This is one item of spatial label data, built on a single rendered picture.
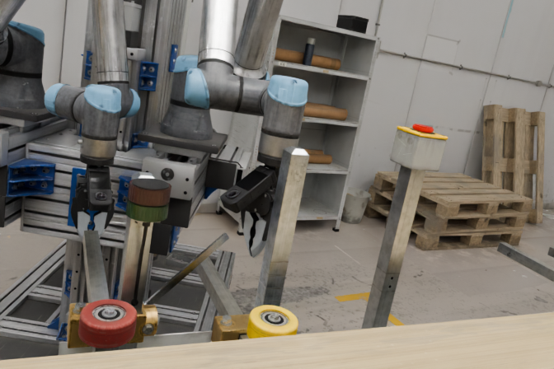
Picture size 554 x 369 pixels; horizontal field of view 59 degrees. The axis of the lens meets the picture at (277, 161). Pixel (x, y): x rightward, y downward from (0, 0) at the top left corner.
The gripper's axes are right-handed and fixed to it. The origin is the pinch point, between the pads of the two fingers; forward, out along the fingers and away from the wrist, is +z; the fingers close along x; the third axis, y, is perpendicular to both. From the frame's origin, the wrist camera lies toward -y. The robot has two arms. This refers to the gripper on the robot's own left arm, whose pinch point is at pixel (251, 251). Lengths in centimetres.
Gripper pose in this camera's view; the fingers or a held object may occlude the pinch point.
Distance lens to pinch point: 100.8
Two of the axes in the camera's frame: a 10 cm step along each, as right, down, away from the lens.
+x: -6.9, -2.8, 6.7
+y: 7.0, -0.3, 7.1
